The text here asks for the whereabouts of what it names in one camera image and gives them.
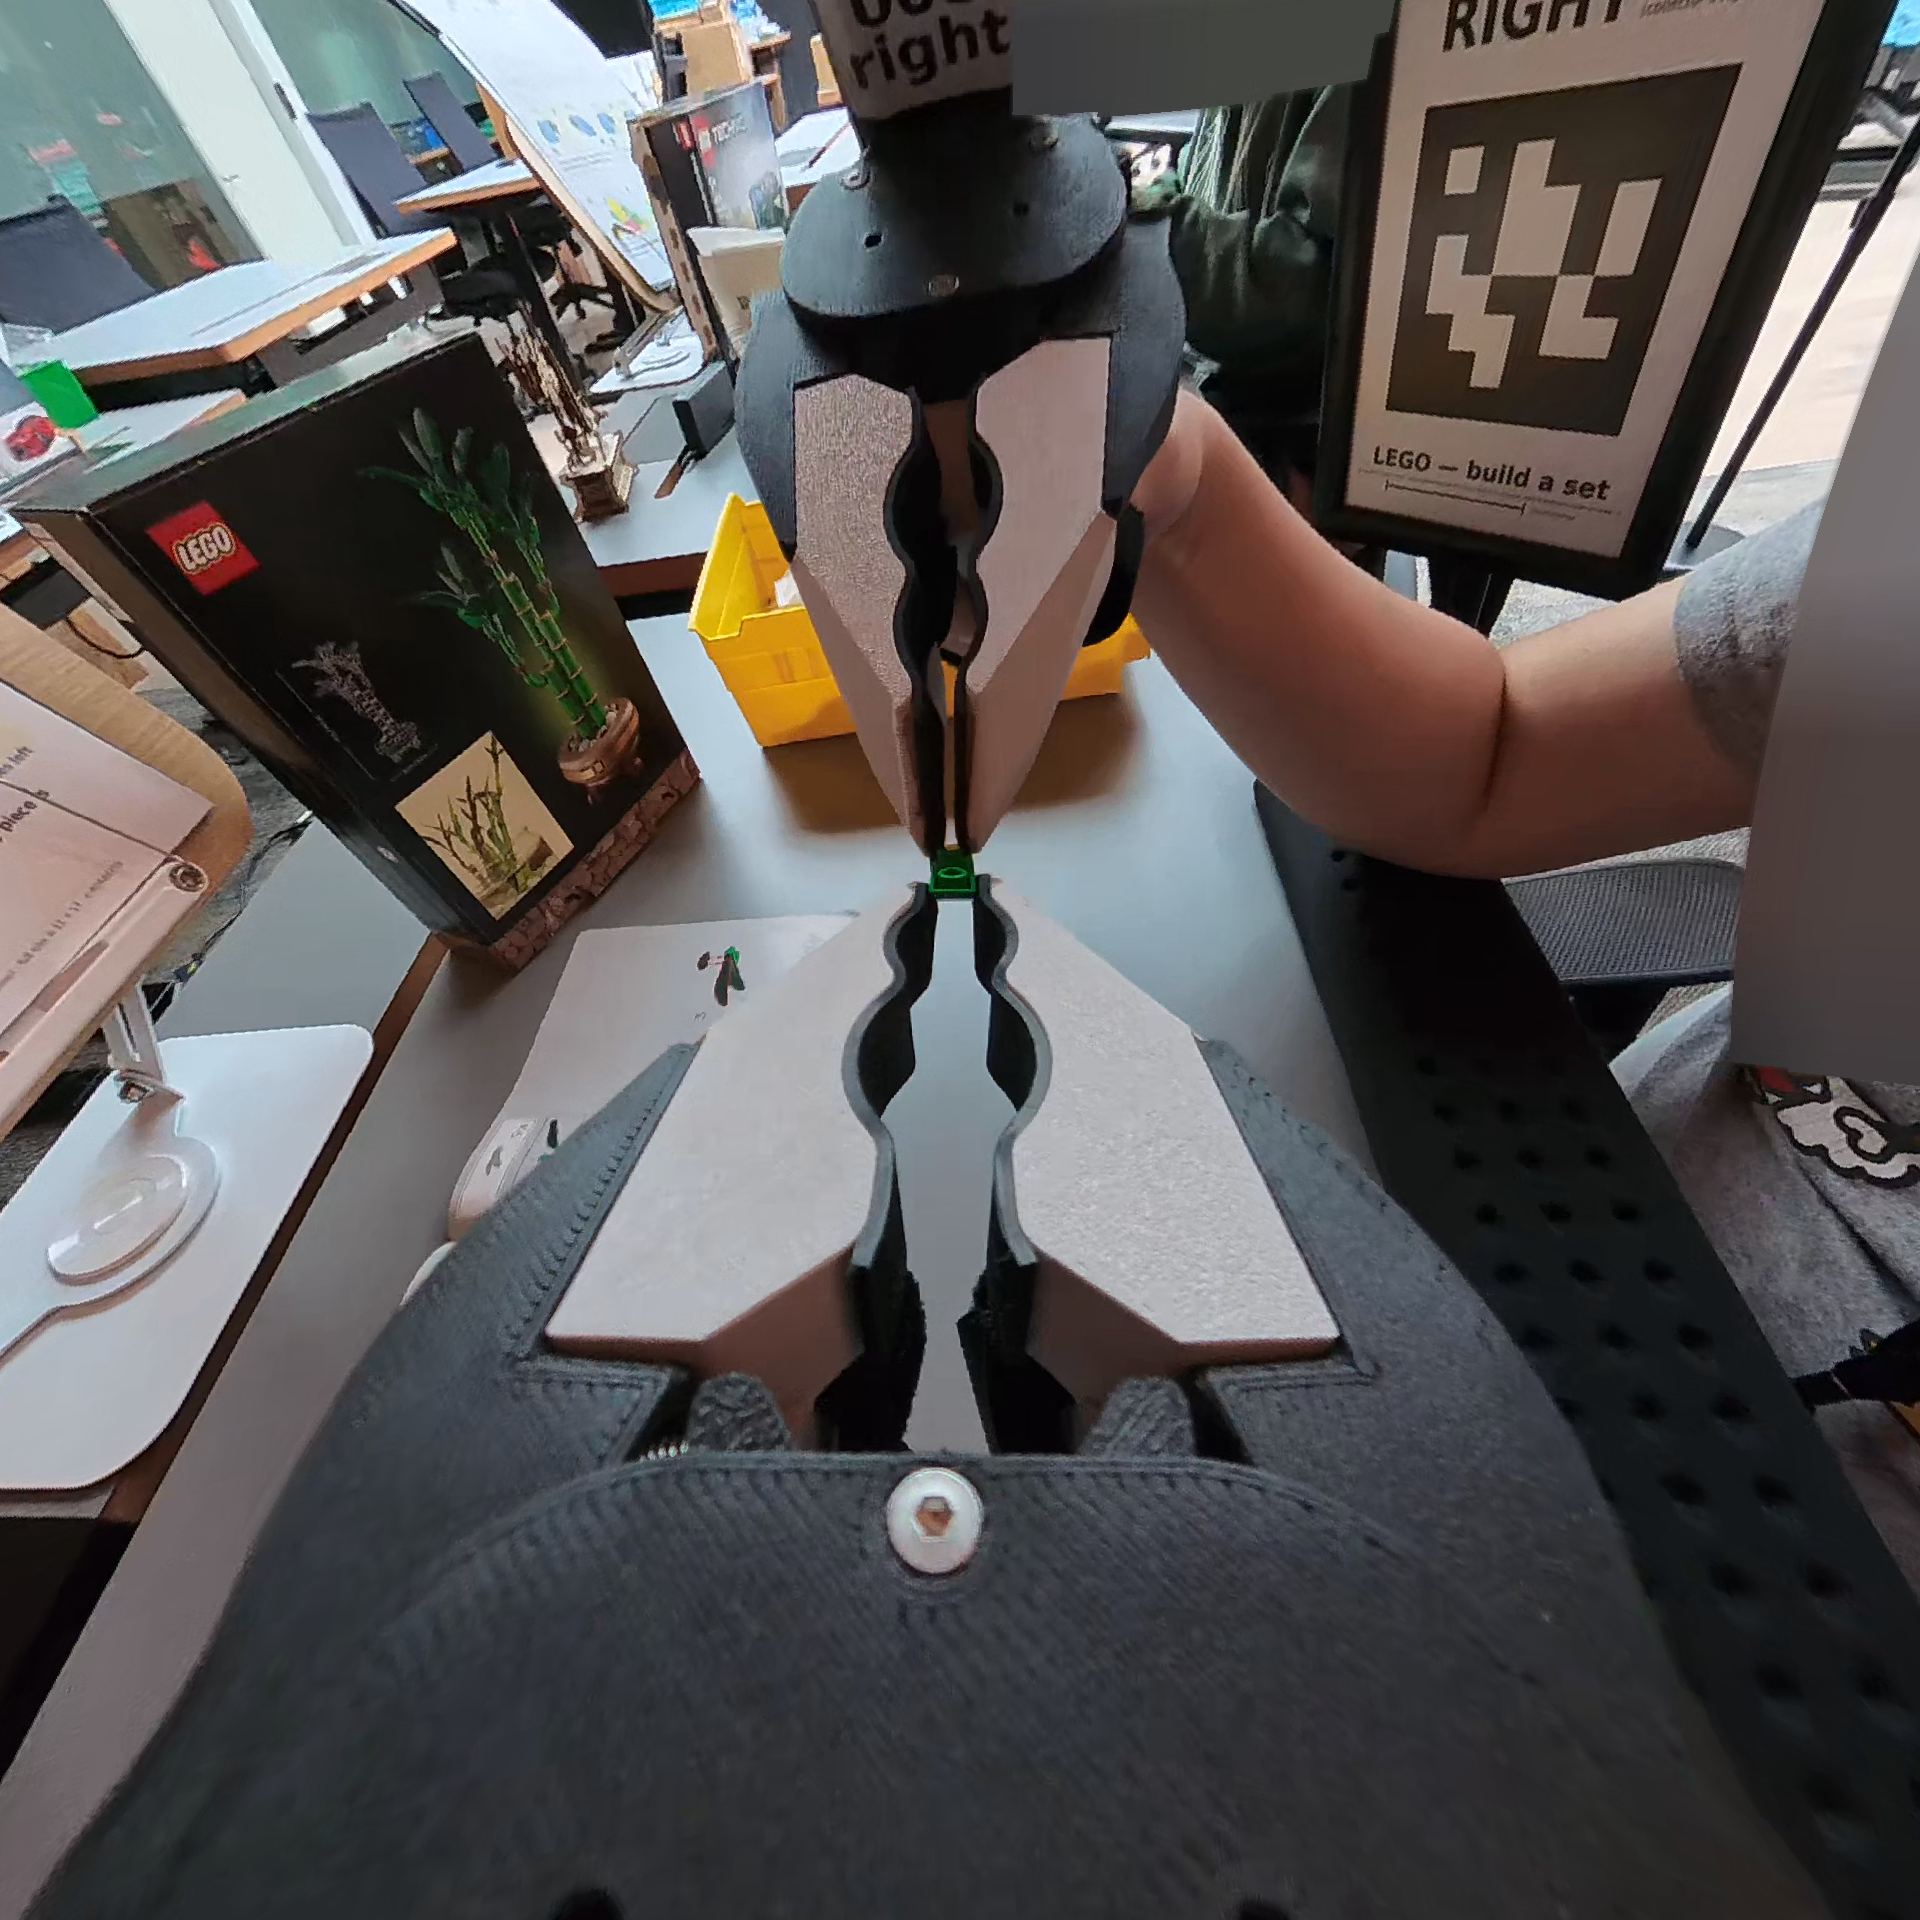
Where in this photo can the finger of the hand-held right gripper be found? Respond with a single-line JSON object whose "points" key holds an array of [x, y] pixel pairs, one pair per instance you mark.
{"points": [[850, 511], [1051, 495]]}

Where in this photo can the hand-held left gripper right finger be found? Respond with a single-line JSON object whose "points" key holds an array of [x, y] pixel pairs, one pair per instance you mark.
{"points": [[1155, 1200]]}

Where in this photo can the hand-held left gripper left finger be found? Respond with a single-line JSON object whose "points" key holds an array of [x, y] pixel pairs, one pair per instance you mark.
{"points": [[722, 1200]]}

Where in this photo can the small green lego piece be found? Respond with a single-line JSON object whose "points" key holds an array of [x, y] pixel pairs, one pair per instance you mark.
{"points": [[951, 871]]}

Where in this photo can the person's right forearm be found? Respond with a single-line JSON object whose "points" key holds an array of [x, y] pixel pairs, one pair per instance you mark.
{"points": [[1426, 721]]}

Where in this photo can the lego instruction booklet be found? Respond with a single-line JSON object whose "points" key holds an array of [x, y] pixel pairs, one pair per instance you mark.
{"points": [[645, 1019]]}

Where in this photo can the black toy set box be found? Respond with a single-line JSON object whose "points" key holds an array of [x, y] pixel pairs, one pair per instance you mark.
{"points": [[722, 166]]}

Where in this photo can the black lego set box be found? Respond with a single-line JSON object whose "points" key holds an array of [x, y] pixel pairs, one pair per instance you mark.
{"points": [[376, 646]]}

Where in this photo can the yellow plastic bin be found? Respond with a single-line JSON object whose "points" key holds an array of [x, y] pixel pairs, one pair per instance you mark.
{"points": [[765, 660]]}

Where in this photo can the small black device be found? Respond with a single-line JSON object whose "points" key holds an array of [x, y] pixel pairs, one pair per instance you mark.
{"points": [[703, 407]]}

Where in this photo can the white paper bags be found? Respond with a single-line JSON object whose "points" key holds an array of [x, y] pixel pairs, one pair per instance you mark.
{"points": [[744, 283]]}

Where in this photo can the brown wooden model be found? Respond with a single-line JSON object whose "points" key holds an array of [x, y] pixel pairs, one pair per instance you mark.
{"points": [[580, 434]]}

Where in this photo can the curved instruction sheet stand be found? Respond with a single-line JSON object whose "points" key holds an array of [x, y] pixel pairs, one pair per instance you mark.
{"points": [[571, 136]]}

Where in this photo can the black office chair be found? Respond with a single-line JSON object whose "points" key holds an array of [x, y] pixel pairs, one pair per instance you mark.
{"points": [[68, 263], [376, 166], [446, 119]]}

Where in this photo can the framed marker sign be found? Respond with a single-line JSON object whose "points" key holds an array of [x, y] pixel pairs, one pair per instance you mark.
{"points": [[1547, 271]]}

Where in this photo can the wooden document stand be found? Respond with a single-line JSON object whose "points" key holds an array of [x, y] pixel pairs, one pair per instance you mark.
{"points": [[149, 1276]]}

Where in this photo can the wood-edged office desk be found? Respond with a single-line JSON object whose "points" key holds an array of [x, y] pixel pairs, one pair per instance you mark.
{"points": [[254, 300]]}

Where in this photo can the person's grey printed shirt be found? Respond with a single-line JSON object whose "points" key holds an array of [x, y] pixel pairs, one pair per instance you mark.
{"points": [[1724, 646]]}

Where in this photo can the small green container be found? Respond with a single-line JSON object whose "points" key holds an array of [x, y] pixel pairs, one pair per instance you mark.
{"points": [[59, 394]]}

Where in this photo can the red toy car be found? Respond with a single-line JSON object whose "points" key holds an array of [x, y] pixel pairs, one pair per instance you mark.
{"points": [[28, 434]]}

